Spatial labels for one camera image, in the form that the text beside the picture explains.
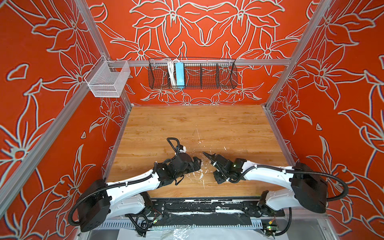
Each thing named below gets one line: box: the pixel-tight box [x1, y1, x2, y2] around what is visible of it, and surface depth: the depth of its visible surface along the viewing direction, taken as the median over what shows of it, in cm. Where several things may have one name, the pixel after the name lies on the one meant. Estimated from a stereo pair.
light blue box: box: [175, 62, 185, 89], surface depth 91 cm
